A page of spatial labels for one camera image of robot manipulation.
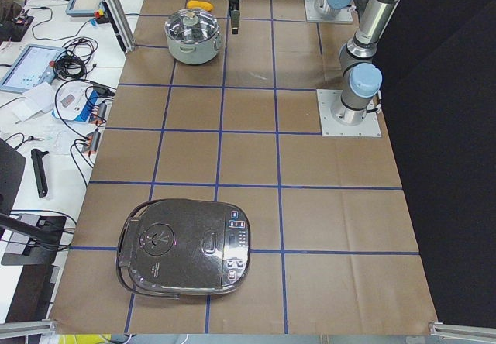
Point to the blue white box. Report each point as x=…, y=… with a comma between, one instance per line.
x=75, y=102

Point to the black bar tool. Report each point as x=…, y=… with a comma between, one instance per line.
x=40, y=175

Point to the near teach pendant tablet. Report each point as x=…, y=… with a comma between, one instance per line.
x=32, y=67

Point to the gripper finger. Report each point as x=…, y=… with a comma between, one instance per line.
x=234, y=13

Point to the glass pot lid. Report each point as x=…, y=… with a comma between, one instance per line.
x=191, y=26

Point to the teach pendant tablet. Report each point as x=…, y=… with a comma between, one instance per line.
x=32, y=67
x=83, y=8

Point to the yellow plastic corn cob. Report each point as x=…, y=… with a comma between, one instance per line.
x=196, y=4

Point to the far teach pendant tablet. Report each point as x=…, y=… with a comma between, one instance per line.
x=83, y=8

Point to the black rice cooker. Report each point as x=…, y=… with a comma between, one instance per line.
x=176, y=246

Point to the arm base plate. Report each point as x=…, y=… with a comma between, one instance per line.
x=345, y=16
x=337, y=120

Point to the aluminium frame post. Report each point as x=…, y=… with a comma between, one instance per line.
x=120, y=26

